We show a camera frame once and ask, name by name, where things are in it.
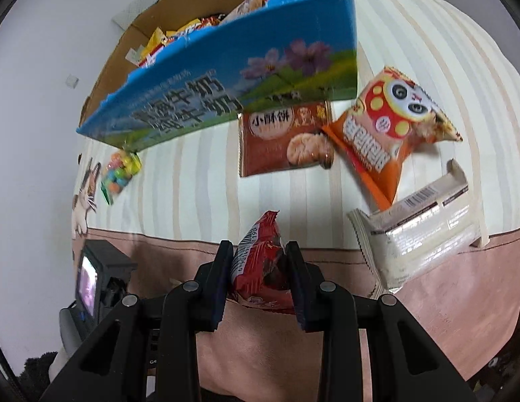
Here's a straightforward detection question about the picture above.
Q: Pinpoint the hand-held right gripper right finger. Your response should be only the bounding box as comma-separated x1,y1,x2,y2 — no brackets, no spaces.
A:
285,241,478,402

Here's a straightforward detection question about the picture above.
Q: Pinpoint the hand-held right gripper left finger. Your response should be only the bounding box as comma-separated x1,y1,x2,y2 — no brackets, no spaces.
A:
40,240,235,402

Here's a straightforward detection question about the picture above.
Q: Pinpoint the red snack packet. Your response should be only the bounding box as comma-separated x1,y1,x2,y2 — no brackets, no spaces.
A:
230,210,296,315

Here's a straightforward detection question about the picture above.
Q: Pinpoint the blue printed cardboard box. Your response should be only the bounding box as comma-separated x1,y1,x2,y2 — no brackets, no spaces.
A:
76,0,358,151

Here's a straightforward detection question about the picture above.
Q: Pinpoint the small yellow snack packet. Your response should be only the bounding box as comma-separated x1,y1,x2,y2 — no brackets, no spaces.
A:
139,27,179,68

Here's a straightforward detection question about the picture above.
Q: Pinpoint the colourful candy bag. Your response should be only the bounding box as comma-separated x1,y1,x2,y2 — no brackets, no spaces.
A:
101,149,142,206

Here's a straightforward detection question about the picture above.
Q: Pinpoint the striped cat blanket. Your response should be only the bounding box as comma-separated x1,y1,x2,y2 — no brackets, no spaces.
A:
69,0,520,390

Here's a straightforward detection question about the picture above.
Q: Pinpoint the white wafer packet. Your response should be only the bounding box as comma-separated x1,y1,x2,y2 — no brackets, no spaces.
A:
347,159,489,294

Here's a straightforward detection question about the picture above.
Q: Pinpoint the brown biscuit packet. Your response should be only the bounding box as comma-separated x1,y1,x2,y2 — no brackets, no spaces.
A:
238,100,334,178

